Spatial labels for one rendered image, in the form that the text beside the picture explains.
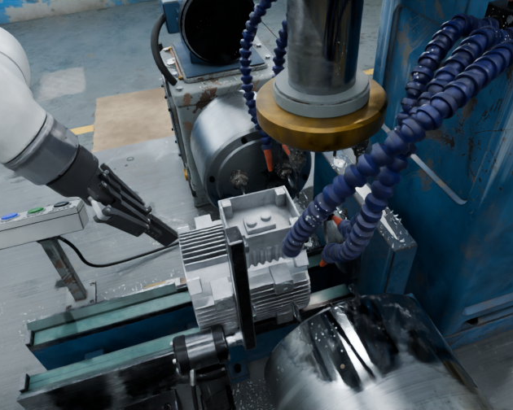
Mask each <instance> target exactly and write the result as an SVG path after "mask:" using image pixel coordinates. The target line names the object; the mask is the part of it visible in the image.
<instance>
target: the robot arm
mask: <svg viewBox="0 0 513 410"><path fill-rule="evenodd" d="M29 85H30V67H29V61H28V58H27V56H26V54H25V52H24V49H23V47H22V46H21V44H20V43H19V42H18V41H17V40H16V39H15V38H14V37H13V36H12V35H11V34H10V33H9V32H7V31H6V30H4V29H3V28H0V164H3V165H4V167H6V168H8V169H10V170H12V171H13V172H16V173H17V174H19V175H21V176H22V177H23V178H25V179H27V180H28V181H30V182H32V183H33V184H34V185H46V186H48V187H49V188H51V189H52V190H54V191H55V192H57V193H58V194H61V195H62V196H64V197H66V198H70V197H79V198H80V199H82V200H83V201H84V203H85V204H87V205H88V206H90V207H93V208H94V210H95V212H96V215H95V216H93V219H94V221H95V222H96V223H103V224H107V225H110V226H112V227H114V228H117V229H119V230H122V231H124V232H126V233H129V234H131V235H134V236H135V237H139V236H140V235H142V234H143V233H145V234H147V235H148V236H150V237H151V238H153V239H155V240H156V241H157V242H159V243H160V244H162V245H163V246H165V247H167V246H168V245H169V244H171V243H172V242H174V241H175V240H177V239H178V233H177V232H176V231H175V230H173V229H172V228H170V227H169V226H167V224H165V223H164V222H162V221H161V220H159V219H158V218H157V217H155V216H153V215H152V214H151V213H150V212H152V208H151V206H149V207H148V208H145V207H144V205H146V204H145V202H144V200H142V199H141V198H140V197H139V196H138V195H137V194H136V193H135V192H134V191H132V190H131V189H130V188H129V187H128V186H127V185H126V184H125V183H124V182H123V181H122V180H121V179H120V178H119V177H118V176H117V175H116V174H115V173H114V172H113V171H112V170H111V169H110V168H109V167H108V165H107V164H105V163H102V164H100V165H99V160H98V158H97V157H96V156H95V155H94V154H92V153H91V152H90V151H88V150H87V149H86V148H85V147H84V146H82V145H81V144H80V143H78V142H79V141H78V136H77V135H76V134H75V133H73V132H72V131H71V130H69V129H68V128H67V127H65V126H64V125H63V124H61V123H60V122H58V121H57V119H55V118H54V117H53V115H51V114H50V113H47V112H46V111H45V110H44V109H42V108H41V107H40V106H39V105H38V104H37V102H36V101H35V100H34V99H33V93H32V91H31V90H30V89H29ZM149 213H150V214H149Z"/></svg>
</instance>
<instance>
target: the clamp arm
mask: <svg viewBox="0 0 513 410"><path fill-rule="evenodd" d="M223 233H224V239H225V244H226V253H227V258H228V263H229V268H230V277H231V282H232V287H233V292H234V297H235V306H236V312H237V317H238V322H239V332H238V331H236V332H237V333H235V334H236V336H238V335H240V334H241V337H238V338H237V341H238V342H241V341H243V342H241V343H239V345H243V346H244V349H245V351H248V350H251V349H253V348H256V347H257V341H256V335H255V328H254V321H255V320H257V315H256V312H255V309H254V307H253V305H252V301H251V295H250V287H249V280H248V268H247V261H246V254H245V253H247V252H249V245H248V242H247V239H246V237H245V235H243V236H242V234H241V232H240V230H239V227H238V225H236V226H232V227H229V228H225V229H223Z"/></svg>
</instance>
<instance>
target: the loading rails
mask: <svg viewBox="0 0 513 410"><path fill-rule="evenodd" d="M324 246H325V245H322V246H317V247H315V248H311V249H308V250H306V253H307V256H308V260H309V265H307V269H308V274H309V278H310V280H309V281H310V287H311V289H310V290H311V292H310V294H311V295H310V301H309V304H307V305H308V307H304V308H301V309H299V310H300V314H301V319H302V320H303V321H305V320H306V319H308V318H310V317H311V316H313V315H314V314H316V313H318V312H320V311H322V310H324V306H325V305H326V304H328V303H331V304H332V305H335V304H337V303H340V302H343V301H345V300H348V299H352V298H354V295H353V293H350V292H349V289H348V287H347V286H346V285H345V284H342V285H339V286H334V287H331V288H330V286H331V270H332V264H327V265H325V266H324V267H321V266H320V263H321V260H322V257H321V254H322V251H323V249H324ZM26 325H27V328H28V330H27V331H26V336H25V343H24V345H25V346H26V347H27V348H28V349H29V350H30V351H31V352H32V353H33V354H34V355H35V357H36V358H37V359H38V360H39V361H40V363H41V364H42V365H43V366H44V367H45V368H46V370H47V371H46V372H43V373H39V374H35V375H32V376H29V375H28V374H27V373H24V374H21V375H20V387H19V392H20V393H21V394H20V395H19V396H17V397H16V401H17V402H18V403H19V404H20V405H21V406H22V407H23V408H25V409H26V410H114V409H117V408H122V407H123V405H126V404H128V403H132V402H135V401H138V400H140V399H145V398H148V397H151V396H153V395H158V394H160V393H163V392H166V391H169V390H173V389H175V390H178V389H181V388H183V387H186V386H190V385H191V384H190V378H189V374H188V375H186V376H182V375H180V373H177V370H176V369H177V368H178V367H177V364H173V359H175V356H174V354H173V347H171V346H170V344H169V343H170V342H172V341H173V338H174V337H176V336H179V335H182V334H184V335H188V334H193V333H196V332H199V331H200V328H199V325H198V323H197V320H196V318H195V313H194V309H193V306H192V302H191V297H190V295H189V291H188V288H187V284H186V283H183V284H181V285H177V286H176V284H175V281H171V282H167V283H164V284H161V285H158V286H153V287H149V288H146V289H143V290H137V291H135V292H131V293H128V294H123V295H119V296H116V297H113V298H110V299H105V300H101V301H98V302H95V303H90V304H86V305H83V306H80V307H75V308H72V309H68V310H65V311H62V312H56V313H54V314H50V315H47V316H42V317H38V318H36V319H32V320H29V321H26ZM297 326H298V320H297V319H296V318H295V315H294V313H293V321H288V322H285V323H282V324H279V325H278V324H277V321H276V319H275V317H271V318H269V319H265V320H263V321H257V322H254V328H255V335H256V348H253V349H251V350H248V351H245V349H244V346H243V345H238V346H234V347H230V348H229V352H230V358H231V360H230V362H227V363H225V364H226V369H227V370H228V374H229V376H230V382H231V384H234V383H236V382H241V381H243V380H246V379H249V378H250V372H249V370H248V365H247V363H249V362H252V361H255V360H259V359H262V358H265V357H267V356H270V353H271V352H272V351H273V350H274V349H275V347H276V346H277V345H278V343H279V342H280V341H281V340H282V339H283V338H284V337H285V336H286V335H287V334H288V333H289V332H290V331H292V330H293V329H294V328H295V327H297Z"/></svg>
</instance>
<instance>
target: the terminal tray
mask: <svg viewBox="0 0 513 410"><path fill-rule="evenodd" d="M278 190H282V191H283V192H282V193H279V192H278ZM224 202H228V203H229V204H228V205H224ZM218 206H219V211H220V216H221V222H222V224H223V227H224V229H225V228H229V227H232V226H236V225H238V227H239V230H240V232H241V234H242V236H243V235H245V237H246V239H247V242H248V245H249V252H247V253H245V254H246V261H247V268H250V266H251V265H252V264H253V266H254V267H256V266H257V264H258V263H261V264H262V265H264V264H265V261H268V262H269V263H271V262H272V260H276V261H279V258H280V257H282V258H283V259H284V260H285V259H286V258H287V257H286V256H285V255H284V254H283V251H282V241H283V239H284V238H285V237H286V236H287V233H288V232H289V231H290V229H291V227H292V226H293V225H294V223H295V222H292V220H293V219H297V220H298V217H299V216H300V214H299V212H298V211H297V209H296V206H295V204H294V203H293V202H292V199H291V197H290V195H289V193H288V192H287V189H286V187H285V185H284V186H280V187H276V188H273V189H269V190H262V191H258V192H255V193H251V194H245V195H240V196H237V197H233V198H227V199H223V200H219V201H218Z"/></svg>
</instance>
